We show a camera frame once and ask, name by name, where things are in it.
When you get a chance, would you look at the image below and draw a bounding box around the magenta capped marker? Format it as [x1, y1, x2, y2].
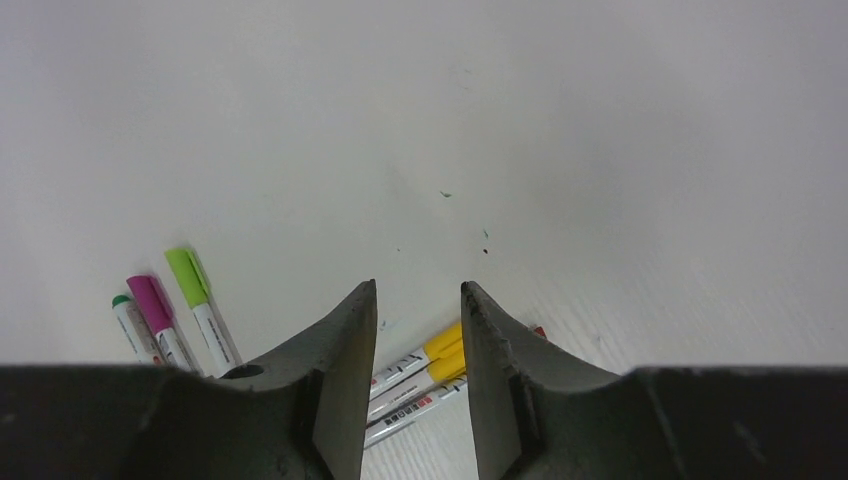
[126, 275, 202, 375]

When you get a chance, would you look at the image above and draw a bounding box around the yellow capped marker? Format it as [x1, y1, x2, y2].
[369, 322, 462, 400]
[367, 348, 466, 423]

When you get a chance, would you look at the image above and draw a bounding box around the small green capped marker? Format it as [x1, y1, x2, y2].
[112, 295, 164, 365]

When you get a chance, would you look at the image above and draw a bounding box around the lime green capped marker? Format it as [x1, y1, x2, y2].
[164, 247, 241, 378]

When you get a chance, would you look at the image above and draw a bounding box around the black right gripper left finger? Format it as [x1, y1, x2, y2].
[218, 280, 377, 479]

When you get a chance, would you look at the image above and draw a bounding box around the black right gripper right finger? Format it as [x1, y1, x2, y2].
[460, 281, 620, 479]

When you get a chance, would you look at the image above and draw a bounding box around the brown capped marker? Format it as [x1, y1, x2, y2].
[362, 324, 548, 450]

